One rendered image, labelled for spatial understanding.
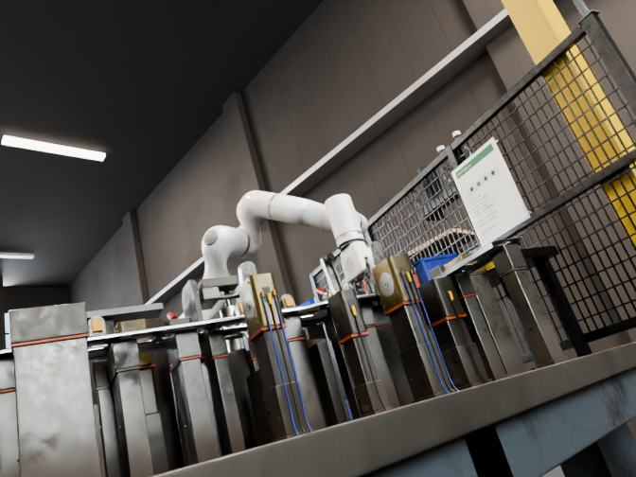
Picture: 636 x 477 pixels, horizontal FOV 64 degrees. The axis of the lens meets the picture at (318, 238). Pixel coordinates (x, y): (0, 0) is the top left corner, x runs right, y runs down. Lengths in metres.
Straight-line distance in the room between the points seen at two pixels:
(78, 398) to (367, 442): 0.65
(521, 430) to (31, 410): 0.74
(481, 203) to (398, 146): 3.01
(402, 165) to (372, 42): 1.34
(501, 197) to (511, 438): 1.22
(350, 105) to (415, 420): 4.96
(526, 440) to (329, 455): 0.37
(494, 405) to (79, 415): 0.67
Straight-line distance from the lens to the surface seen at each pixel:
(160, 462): 1.32
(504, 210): 1.81
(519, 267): 1.28
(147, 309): 1.54
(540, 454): 0.74
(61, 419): 0.98
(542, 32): 1.83
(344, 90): 5.47
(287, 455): 0.38
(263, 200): 1.69
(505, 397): 0.62
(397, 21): 5.28
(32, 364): 1.00
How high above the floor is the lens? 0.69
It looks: 21 degrees up
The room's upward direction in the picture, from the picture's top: 16 degrees counter-clockwise
